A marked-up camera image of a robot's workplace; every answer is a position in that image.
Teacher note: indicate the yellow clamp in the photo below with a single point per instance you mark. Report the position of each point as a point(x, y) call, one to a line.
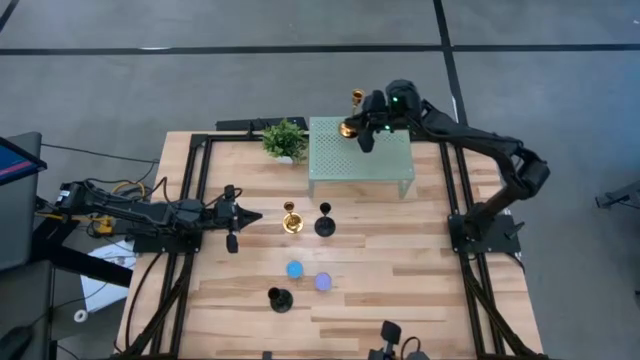
point(104, 226)

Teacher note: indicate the white tape roll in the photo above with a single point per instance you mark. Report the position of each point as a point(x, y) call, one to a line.
point(76, 315)

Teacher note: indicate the purple candle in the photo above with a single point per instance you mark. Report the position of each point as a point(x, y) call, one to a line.
point(323, 282)

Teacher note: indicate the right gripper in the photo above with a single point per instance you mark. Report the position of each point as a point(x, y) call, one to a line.
point(380, 112)

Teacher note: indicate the black aluminium table frame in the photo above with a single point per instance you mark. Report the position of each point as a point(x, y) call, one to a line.
point(235, 137)

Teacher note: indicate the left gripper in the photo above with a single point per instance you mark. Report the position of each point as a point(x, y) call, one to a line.
point(230, 215)

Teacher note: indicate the black candlestick holder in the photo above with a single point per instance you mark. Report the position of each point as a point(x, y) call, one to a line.
point(325, 227)
point(281, 301)

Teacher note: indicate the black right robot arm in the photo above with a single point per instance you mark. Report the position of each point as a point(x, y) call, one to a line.
point(480, 137)

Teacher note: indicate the black stand leg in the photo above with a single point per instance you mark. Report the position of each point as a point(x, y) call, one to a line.
point(90, 265)

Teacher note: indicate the green perforated metal riser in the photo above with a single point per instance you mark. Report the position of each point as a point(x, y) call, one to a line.
point(350, 160)

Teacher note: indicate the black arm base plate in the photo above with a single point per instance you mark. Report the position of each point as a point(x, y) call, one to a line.
point(500, 240)
point(165, 245)

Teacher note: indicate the black floor stand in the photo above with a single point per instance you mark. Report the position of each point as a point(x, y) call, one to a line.
point(620, 197)

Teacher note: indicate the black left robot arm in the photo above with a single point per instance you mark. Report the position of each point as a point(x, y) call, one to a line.
point(150, 212)

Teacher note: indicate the white paper sheets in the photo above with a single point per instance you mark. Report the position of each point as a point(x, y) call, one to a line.
point(100, 295)

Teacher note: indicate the blue candle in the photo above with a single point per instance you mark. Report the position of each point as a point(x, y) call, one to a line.
point(295, 269)

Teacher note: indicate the green plant in white pot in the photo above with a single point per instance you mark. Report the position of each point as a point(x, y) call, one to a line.
point(285, 140)

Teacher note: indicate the gold candlestick holder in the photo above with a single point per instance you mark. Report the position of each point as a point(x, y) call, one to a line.
point(292, 223)
point(348, 132)

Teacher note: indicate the black mounted device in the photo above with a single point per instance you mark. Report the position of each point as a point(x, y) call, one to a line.
point(390, 332)

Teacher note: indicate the computer monitor with blue screen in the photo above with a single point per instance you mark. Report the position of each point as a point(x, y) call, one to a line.
point(17, 162)

